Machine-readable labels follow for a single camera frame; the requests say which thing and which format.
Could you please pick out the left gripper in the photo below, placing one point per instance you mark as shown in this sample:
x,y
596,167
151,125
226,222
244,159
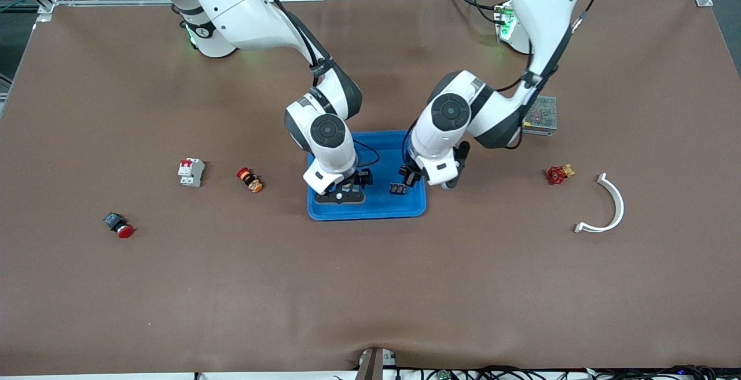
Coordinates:
x,y
409,175

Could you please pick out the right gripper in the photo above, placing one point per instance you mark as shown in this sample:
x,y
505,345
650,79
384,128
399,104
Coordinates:
x,y
361,178

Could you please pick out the small black terminal block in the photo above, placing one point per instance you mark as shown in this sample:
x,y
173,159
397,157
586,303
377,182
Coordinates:
x,y
397,189

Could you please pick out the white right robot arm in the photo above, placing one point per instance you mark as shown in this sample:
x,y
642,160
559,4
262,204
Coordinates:
x,y
231,9

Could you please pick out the blue plastic tray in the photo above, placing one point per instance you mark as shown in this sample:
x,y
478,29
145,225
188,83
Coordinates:
x,y
370,209

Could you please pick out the red orange emergency button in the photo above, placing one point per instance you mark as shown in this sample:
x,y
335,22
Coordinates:
x,y
249,179

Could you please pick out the metal mesh power supply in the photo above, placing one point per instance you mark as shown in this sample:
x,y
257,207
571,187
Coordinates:
x,y
544,116

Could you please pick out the white circuit breaker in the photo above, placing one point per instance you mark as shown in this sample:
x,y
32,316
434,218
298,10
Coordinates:
x,y
191,172

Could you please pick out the red mushroom push button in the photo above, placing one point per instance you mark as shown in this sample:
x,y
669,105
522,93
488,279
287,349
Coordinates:
x,y
118,225

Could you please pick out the white curved plastic bracket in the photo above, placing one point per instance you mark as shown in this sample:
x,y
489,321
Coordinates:
x,y
618,206

